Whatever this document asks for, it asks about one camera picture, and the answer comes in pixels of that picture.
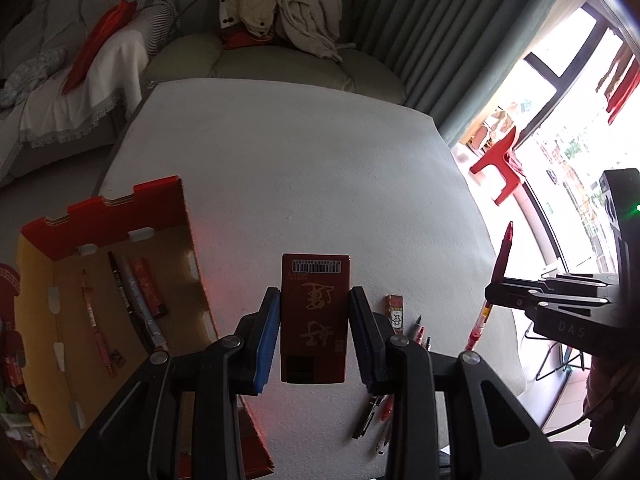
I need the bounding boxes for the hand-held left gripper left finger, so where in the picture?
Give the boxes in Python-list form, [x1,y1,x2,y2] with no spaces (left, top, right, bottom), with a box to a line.
[55,286,282,480]

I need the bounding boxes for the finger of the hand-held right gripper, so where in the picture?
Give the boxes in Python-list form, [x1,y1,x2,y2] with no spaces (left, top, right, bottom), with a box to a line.
[484,282,613,321]
[502,272,623,295]

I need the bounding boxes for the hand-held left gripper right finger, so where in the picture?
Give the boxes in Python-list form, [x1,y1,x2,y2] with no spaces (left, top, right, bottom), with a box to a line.
[349,286,576,480]

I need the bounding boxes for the small red white-label box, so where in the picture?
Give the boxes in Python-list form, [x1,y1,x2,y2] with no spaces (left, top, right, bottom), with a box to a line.
[384,295,407,336]

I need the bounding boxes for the red gel pen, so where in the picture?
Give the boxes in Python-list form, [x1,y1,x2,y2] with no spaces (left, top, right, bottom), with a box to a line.
[464,221,515,353]
[375,326,428,456]

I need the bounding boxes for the red rectangular box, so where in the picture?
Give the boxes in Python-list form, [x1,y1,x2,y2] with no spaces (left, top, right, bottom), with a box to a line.
[280,252,351,385]

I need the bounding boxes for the light blue patterned pen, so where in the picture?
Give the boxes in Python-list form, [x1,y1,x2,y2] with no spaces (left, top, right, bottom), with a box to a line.
[120,260,168,353]

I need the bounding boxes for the long narrow red box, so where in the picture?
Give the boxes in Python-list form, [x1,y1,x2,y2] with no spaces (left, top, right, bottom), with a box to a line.
[130,257,168,318]

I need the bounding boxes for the pink pen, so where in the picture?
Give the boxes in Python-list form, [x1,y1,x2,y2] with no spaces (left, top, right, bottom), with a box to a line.
[80,269,118,378]

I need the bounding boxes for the orange red cardboard box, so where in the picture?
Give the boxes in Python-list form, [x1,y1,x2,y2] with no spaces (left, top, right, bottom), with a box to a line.
[0,176,276,478]

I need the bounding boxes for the person's right forearm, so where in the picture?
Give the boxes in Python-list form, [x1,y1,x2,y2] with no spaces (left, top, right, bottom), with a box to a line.
[585,355,640,456]

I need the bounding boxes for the black folding rack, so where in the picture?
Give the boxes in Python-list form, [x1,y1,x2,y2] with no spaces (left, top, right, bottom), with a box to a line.
[535,320,591,383]

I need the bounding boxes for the red plastic chair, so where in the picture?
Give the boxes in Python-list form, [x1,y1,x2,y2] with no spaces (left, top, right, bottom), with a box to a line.
[470,125,526,206]

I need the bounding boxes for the grey felt table cover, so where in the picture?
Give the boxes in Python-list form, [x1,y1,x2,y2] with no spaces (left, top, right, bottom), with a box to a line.
[97,77,528,466]

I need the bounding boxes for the hanging red garment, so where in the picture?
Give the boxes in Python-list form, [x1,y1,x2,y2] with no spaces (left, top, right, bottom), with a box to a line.
[595,42,640,126]

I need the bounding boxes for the cluttered low shelf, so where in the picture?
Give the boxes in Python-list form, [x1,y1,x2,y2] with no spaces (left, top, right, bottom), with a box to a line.
[0,385,51,480]

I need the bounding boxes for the green curtain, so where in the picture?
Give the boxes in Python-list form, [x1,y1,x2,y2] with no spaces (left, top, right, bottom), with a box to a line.
[345,0,588,148]

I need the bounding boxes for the white bed cloth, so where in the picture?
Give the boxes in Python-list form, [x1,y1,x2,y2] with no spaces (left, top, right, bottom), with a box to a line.
[20,35,151,148]

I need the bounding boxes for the pile of beige clothes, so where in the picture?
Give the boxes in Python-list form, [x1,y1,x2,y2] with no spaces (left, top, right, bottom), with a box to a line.
[218,0,358,63]

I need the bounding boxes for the red cushion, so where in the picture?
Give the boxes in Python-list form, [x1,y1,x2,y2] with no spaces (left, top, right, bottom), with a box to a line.
[62,0,138,95]

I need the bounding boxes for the black cable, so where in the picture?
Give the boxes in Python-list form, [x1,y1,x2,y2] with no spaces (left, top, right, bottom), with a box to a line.
[545,405,601,436]

